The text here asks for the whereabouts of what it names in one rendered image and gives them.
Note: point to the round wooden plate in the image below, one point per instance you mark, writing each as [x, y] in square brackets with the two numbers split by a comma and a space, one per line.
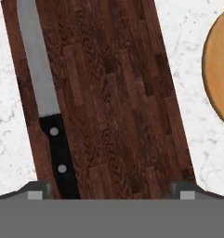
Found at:
[220, 68]

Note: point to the dark wooden cutting board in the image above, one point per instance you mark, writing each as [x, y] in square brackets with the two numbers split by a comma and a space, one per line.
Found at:
[116, 102]

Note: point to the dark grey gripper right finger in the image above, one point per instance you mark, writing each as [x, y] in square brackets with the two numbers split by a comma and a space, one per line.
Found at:
[186, 189]

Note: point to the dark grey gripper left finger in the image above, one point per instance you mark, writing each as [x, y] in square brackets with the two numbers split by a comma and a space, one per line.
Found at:
[36, 189]

